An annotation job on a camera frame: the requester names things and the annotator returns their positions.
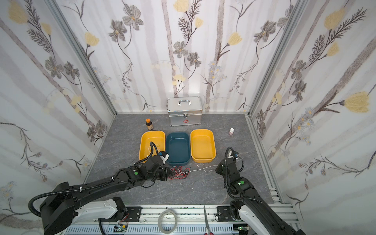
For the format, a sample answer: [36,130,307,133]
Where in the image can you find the white thin wire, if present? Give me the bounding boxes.
[187,164,218,174]

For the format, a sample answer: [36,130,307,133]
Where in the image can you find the red black wires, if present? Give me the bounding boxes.
[168,165,192,180]

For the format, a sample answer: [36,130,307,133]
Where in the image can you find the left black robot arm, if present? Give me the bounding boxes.
[28,142,171,235]

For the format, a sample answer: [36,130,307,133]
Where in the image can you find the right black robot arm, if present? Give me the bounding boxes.
[215,147,305,235]

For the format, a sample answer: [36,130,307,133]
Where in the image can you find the right yellow plastic bin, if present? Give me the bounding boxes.
[190,129,216,163]

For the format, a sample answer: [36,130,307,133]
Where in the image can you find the yellow plastic bin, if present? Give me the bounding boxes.
[138,130,166,161]
[190,129,216,163]

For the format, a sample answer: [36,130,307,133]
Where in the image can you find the left yellow plastic bin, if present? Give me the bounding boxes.
[138,130,166,161]

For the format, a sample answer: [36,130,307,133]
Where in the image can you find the teal plastic bin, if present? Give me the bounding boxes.
[166,132,191,166]

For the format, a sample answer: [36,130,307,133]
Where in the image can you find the brown bottle orange cap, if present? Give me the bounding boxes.
[146,118,154,131]

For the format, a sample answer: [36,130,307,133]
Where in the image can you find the grey tape roll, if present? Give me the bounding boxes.
[157,209,178,235]

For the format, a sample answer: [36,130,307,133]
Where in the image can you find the silver metal case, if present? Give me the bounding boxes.
[168,97,203,126]

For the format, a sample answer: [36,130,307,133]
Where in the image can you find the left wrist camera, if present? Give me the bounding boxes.
[158,151,169,165]

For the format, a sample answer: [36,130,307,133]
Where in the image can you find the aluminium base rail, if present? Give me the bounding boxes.
[55,204,302,235]

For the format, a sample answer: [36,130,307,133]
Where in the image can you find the red handled scissors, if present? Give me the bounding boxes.
[203,206,214,235]

